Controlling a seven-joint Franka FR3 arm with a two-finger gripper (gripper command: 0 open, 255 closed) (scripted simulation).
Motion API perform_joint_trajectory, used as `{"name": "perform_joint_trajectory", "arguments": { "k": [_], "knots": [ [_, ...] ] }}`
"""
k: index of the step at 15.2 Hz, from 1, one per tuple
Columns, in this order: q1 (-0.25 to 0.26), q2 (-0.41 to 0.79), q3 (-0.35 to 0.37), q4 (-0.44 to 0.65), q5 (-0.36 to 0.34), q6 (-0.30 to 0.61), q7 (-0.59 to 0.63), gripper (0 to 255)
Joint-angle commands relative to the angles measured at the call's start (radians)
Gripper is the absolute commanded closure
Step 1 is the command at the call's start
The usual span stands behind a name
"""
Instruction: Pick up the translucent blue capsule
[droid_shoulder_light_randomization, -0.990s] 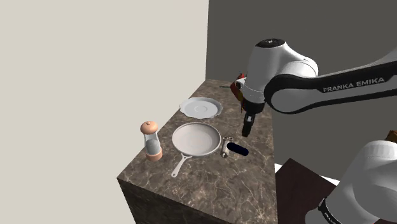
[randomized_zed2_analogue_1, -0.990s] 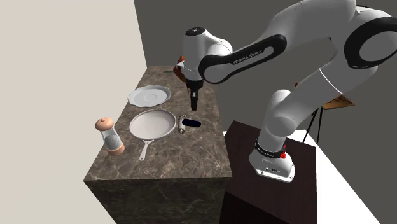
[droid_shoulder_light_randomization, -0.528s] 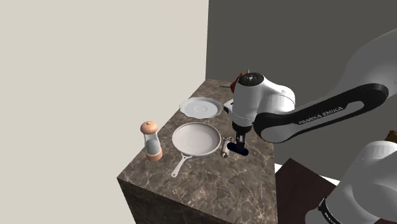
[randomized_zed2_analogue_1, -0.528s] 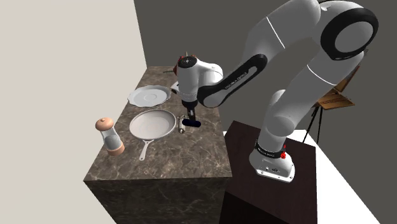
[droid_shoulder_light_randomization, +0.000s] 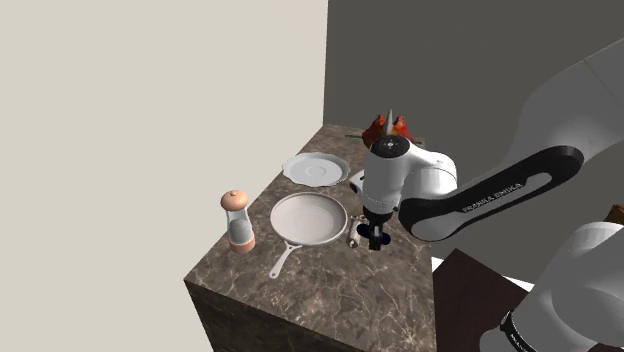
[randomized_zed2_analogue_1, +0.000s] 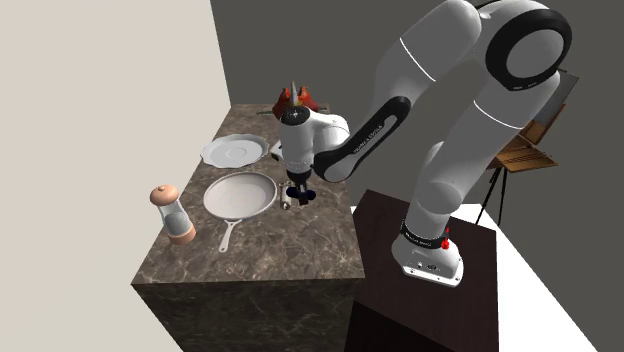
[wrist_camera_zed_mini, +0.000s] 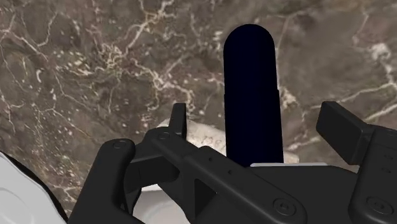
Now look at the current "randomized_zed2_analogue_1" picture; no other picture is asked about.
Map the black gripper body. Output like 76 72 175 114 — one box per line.
285 167 315 189

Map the small silver shaker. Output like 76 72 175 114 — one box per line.
278 181 294 211

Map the white frying pan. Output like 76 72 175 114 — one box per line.
202 170 279 254

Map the white scalloped plate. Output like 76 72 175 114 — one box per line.
200 133 271 170

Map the red and orange figure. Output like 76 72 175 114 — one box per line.
270 80 323 121

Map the pink and glass grinder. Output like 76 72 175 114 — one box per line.
148 184 198 246

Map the dark robot stand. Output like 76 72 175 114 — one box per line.
343 188 501 352

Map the wooden easel with tripod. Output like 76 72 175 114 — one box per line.
474 68 581 226

